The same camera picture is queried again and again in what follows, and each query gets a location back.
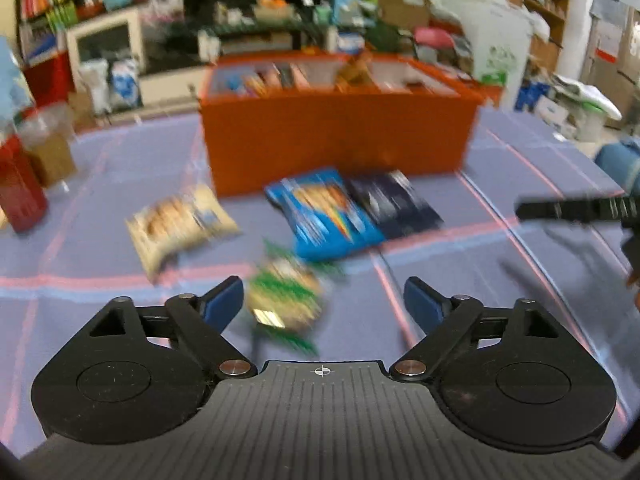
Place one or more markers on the dark wooden bookshelf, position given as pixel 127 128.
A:
pixel 41 25

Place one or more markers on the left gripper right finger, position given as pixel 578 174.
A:
pixel 447 323

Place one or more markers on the red soda can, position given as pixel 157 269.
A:
pixel 22 197

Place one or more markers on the cardboard box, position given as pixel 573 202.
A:
pixel 405 14

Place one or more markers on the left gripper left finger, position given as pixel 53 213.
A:
pixel 199 322

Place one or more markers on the small white glass cabinet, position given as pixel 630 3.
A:
pixel 106 35

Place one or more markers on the beige cookie snack packet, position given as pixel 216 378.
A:
pixel 175 224

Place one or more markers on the dark navy snack packet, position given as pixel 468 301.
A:
pixel 393 205

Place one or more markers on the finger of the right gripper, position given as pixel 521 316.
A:
pixel 623 209

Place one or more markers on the green snack packet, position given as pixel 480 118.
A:
pixel 286 296

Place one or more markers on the bowl of oranges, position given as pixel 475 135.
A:
pixel 273 11

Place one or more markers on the blue cracker snack packet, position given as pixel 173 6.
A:
pixel 326 222

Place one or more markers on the purple plaid tablecloth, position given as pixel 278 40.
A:
pixel 55 278

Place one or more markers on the white refrigerator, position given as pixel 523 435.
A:
pixel 500 35

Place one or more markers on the orange storage box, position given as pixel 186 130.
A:
pixel 275 115

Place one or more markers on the clear glass jar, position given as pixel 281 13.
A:
pixel 46 137

